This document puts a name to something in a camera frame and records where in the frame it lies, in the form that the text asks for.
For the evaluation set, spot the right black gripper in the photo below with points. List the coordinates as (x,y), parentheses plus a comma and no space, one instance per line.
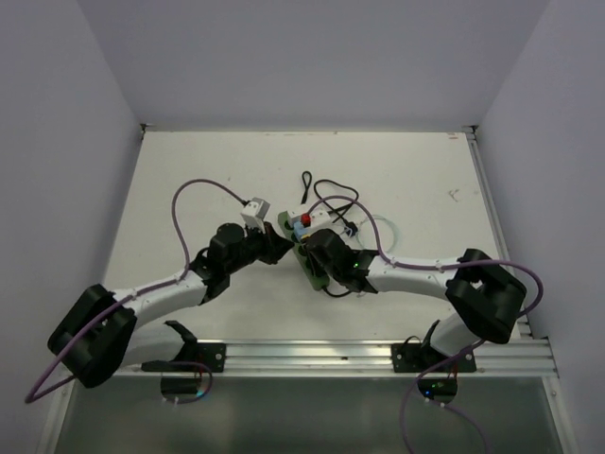
(317,268)

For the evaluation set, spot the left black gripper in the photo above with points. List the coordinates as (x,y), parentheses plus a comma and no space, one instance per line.
(274,245)

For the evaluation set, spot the green power strip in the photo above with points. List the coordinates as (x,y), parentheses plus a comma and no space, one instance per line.
(317,279)

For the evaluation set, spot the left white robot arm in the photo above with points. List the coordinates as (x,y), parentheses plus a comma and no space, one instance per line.
(94,339)

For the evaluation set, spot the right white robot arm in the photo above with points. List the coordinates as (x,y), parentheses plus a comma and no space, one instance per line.
(486,298)

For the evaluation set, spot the light blue charger plug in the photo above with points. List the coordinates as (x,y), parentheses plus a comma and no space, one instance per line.
(300,231)

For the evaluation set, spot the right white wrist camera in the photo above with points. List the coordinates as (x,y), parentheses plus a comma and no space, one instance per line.
(315,219)

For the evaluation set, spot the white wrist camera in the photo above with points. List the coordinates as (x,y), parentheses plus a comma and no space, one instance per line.
(315,219)
(254,213)

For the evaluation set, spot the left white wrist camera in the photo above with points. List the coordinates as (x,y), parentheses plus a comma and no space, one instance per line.
(254,213)

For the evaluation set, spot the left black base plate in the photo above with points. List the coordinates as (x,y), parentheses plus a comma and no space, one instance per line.
(193,357)

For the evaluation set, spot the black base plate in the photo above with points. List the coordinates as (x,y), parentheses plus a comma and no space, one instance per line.
(193,357)
(412,356)

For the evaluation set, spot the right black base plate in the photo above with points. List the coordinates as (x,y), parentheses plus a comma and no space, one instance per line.
(412,356)

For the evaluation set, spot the aluminium rail frame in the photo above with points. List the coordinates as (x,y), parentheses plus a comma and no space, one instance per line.
(163,339)

